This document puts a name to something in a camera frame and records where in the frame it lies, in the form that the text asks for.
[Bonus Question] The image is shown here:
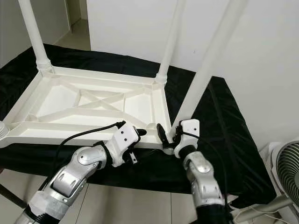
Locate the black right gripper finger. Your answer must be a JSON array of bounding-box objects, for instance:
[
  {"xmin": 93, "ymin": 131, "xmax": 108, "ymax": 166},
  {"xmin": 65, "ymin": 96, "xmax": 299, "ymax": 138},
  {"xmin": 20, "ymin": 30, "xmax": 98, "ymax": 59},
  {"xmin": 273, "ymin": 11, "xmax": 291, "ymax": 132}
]
[{"xmin": 156, "ymin": 123, "xmax": 170, "ymax": 149}]

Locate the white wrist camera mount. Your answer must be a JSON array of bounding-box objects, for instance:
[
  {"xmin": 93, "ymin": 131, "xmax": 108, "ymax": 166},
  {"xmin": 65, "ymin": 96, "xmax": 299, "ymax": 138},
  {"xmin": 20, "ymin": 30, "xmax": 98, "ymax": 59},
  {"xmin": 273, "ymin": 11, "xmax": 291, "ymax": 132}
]
[
  {"xmin": 174, "ymin": 119, "xmax": 200, "ymax": 158},
  {"xmin": 107, "ymin": 121, "xmax": 141, "ymax": 168}
]

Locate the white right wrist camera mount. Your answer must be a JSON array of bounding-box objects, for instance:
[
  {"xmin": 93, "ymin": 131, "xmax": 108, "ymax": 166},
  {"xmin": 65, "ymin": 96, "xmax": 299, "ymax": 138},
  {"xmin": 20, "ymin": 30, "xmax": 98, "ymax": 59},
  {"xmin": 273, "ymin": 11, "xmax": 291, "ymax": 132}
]
[{"xmin": 174, "ymin": 119, "xmax": 200, "ymax": 158}]

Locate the black tablecloth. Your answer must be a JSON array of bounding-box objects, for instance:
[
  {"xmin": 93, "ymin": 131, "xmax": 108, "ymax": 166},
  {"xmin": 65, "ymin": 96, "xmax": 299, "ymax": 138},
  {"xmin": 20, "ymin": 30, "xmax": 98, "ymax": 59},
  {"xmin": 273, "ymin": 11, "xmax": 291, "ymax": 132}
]
[{"xmin": 0, "ymin": 43, "xmax": 278, "ymax": 208}]

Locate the white plastic table leg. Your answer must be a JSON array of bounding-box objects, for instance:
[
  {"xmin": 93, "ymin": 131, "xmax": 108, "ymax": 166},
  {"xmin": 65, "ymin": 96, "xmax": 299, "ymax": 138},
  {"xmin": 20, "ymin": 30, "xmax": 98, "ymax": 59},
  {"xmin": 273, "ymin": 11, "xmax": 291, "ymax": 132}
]
[
  {"xmin": 155, "ymin": 0, "xmax": 187, "ymax": 85},
  {"xmin": 18, "ymin": 0, "xmax": 53, "ymax": 73},
  {"xmin": 173, "ymin": 0, "xmax": 249, "ymax": 131}
]

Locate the black metal table leg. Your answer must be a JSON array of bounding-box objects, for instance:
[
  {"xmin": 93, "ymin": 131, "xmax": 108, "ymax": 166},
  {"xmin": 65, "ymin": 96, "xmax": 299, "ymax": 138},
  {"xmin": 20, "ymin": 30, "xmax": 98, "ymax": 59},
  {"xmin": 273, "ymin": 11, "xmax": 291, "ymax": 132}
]
[{"xmin": 0, "ymin": 186, "xmax": 28, "ymax": 210}]

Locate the white plastic table top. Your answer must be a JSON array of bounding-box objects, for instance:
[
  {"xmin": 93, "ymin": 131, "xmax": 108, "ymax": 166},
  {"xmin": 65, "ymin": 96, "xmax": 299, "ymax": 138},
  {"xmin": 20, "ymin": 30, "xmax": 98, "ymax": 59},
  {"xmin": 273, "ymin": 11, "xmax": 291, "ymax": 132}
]
[{"xmin": 0, "ymin": 65, "xmax": 173, "ymax": 150}]

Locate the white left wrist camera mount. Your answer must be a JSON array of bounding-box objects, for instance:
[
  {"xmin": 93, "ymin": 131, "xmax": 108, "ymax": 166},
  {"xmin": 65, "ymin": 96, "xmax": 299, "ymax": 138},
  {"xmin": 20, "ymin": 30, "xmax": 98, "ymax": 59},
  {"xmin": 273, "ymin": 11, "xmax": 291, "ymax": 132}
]
[{"xmin": 107, "ymin": 121, "xmax": 141, "ymax": 168}]

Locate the white pedestal fan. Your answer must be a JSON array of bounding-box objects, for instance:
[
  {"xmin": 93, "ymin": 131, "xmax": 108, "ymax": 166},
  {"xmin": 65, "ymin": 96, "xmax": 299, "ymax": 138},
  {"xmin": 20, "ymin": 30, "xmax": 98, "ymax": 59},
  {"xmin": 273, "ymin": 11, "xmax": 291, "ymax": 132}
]
[{"xmin": 234, "ymin": 140, "xmax": 299, "ymax": 224}]

